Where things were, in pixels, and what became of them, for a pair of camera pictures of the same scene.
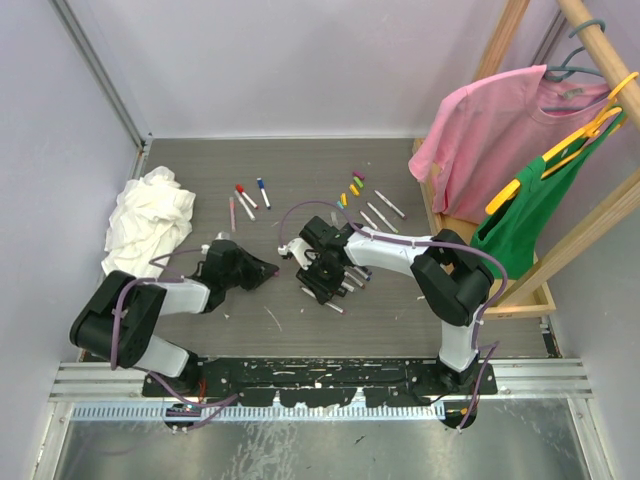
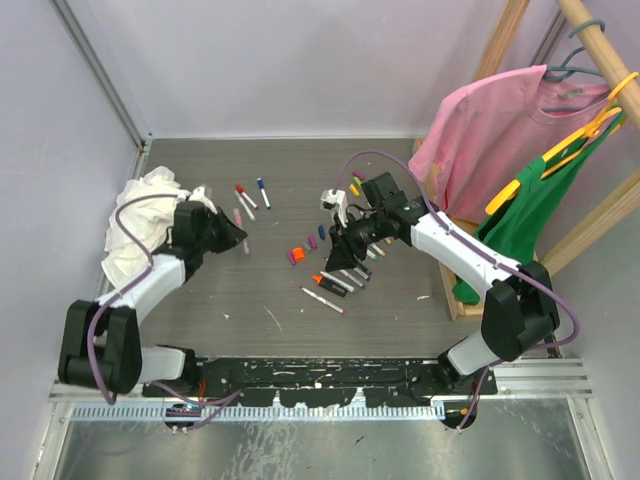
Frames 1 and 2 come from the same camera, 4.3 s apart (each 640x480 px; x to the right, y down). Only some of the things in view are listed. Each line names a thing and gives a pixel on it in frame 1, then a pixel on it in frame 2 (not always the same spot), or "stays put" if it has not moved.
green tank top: x=505 y=233 stays put
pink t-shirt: x=479 y=141 stays put
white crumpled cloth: x=151 y=216 stays put
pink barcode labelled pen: x=232 y=213 -> x=239 y=224
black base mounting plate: x=321 y=382 stays put
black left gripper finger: x=256 y=271 -> x=226 y=233
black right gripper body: x=322 y=275 -> x=364 y=231
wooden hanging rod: x=605 y=56 stays put
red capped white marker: x=241 y=190 stays put
